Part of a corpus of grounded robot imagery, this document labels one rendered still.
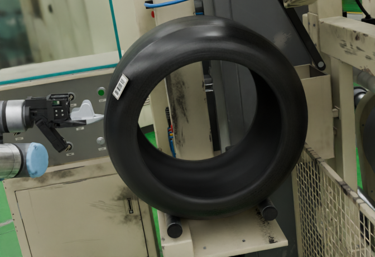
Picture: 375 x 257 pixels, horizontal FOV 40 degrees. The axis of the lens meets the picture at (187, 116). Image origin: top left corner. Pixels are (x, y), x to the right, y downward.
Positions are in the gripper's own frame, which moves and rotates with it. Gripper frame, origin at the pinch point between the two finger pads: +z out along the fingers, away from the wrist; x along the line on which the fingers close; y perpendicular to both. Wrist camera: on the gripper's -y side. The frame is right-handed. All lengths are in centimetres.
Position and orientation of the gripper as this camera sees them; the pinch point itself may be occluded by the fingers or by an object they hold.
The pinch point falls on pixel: (100, 119)
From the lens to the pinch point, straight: 148.4
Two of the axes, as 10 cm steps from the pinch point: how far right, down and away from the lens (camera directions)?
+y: -0.1, -9.6, -2.9
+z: 9.9, -0.5, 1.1
